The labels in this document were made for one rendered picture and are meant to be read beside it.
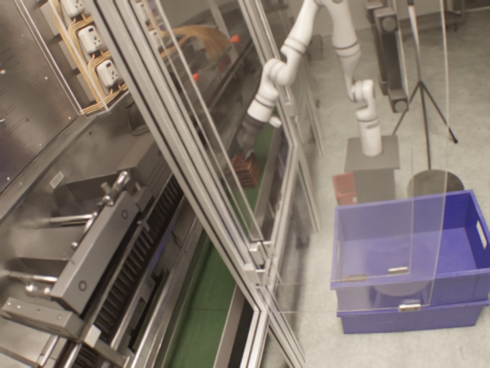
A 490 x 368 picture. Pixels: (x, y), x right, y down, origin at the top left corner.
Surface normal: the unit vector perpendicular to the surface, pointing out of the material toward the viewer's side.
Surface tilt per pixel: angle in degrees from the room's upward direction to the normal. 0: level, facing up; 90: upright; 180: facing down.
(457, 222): 90
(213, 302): 2
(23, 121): 90
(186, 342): 2
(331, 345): 0
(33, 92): 90
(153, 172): 90
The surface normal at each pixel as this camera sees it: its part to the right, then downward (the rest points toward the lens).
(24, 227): 0.91, -0.12
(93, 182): -0.24, 0.64
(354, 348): -0.35, -0.76
